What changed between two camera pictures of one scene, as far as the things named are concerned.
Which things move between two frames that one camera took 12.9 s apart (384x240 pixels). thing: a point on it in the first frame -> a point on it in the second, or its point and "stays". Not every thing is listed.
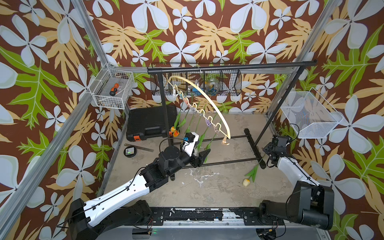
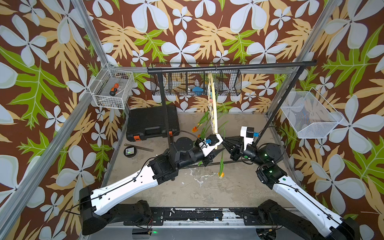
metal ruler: (140, 147) stays
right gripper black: (266, 147) -> (234, 150)
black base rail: (248, 216) stays
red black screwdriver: (114, 90) stays
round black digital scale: (130, 151) stays
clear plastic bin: (310, 116) stays
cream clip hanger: (215, 127) -> (211, 96)
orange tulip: (176, 133) -> (195, 128)
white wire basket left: (111, 88) stays
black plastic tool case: (149, 122) stays
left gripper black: (197, 159) -> (206, 159)
